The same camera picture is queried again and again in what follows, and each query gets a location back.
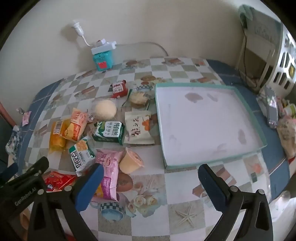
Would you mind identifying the blue white bread bag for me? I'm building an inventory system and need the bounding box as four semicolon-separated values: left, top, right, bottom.
6;126;22;153

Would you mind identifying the black cable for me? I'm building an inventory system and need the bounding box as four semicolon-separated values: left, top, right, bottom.
240;25;257;90

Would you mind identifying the white plug with cord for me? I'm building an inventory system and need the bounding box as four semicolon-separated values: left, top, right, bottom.
72;20;93;48

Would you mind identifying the pudding cup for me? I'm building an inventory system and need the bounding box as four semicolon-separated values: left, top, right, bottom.
119;147;144;175

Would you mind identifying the orange chips packet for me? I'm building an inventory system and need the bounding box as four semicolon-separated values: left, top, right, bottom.
62;108;89;142

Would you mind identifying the white packet with orange flower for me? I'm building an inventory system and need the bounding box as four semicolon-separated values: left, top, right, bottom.
124;111;155;145

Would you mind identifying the white tray with teal rim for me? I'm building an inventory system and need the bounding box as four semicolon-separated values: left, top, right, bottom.
154;82;268;170

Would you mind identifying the green and orange snack packet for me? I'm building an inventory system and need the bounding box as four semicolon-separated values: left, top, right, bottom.
69;137;96;176

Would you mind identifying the yellow snack packet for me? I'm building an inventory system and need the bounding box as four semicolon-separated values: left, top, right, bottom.
49;119;70;152

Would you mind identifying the round bun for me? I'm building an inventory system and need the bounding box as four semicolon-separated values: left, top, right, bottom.
89;98;117;122

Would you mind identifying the grey power cable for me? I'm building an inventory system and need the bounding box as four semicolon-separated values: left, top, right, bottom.
116;42;169;57

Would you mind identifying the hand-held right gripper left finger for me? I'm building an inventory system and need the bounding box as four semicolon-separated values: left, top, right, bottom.
27;163;105;241

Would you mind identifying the dark chair with wooden frame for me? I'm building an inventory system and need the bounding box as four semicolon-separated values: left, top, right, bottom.
0;101;16;167

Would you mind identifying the teal toy box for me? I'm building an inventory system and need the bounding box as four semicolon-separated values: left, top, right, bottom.
92;50;114;71

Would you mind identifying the small red drink carton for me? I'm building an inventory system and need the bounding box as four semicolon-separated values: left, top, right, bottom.
109;80;129;99

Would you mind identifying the green and white milk carton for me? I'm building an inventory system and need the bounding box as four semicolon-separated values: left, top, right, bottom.
92;120;125;146

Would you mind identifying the small pink candy packet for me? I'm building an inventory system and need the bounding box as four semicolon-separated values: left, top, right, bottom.
22;111;31;127

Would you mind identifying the clear plastic bag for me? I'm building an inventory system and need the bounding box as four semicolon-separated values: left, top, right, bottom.
276;111;296;163

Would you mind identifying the round cake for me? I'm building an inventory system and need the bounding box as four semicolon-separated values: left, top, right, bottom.
122;89;156;112

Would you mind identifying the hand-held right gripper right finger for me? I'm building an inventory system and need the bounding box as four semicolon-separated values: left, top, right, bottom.
198;163;274;241

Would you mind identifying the red snack packet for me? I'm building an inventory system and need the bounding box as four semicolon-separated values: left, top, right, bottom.
42;171;78;193

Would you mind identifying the large pink snack packet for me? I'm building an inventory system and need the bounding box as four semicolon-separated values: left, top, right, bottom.
94;149;125;202

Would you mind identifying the white lattice plastic basket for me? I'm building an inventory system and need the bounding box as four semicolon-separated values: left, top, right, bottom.
268;23;296;90

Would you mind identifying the silver foil packet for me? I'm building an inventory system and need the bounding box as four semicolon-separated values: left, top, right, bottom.
257;85;279;129

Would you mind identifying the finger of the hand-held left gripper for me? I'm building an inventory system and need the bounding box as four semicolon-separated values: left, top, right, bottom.
7;156;49;186
0;163;18;186

